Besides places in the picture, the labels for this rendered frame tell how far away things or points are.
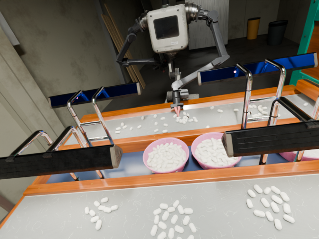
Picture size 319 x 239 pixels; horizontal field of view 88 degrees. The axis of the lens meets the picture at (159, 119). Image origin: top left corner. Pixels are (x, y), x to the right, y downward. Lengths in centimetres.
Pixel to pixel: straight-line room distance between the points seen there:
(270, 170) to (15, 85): 220
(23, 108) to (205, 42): 551
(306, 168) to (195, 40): 574
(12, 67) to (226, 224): 216
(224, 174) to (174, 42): 115
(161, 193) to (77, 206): 42
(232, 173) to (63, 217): 81
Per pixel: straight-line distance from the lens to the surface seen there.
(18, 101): 218
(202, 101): 141
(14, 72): 221
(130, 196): 88
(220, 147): 101
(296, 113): 64
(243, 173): 88
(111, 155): 57
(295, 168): 96
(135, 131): 124
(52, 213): 104
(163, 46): 160
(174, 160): 95
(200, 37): 634
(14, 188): 249
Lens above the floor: 144
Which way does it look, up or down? 33 degrees down
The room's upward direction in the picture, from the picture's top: 13 degrees counter-clockwise
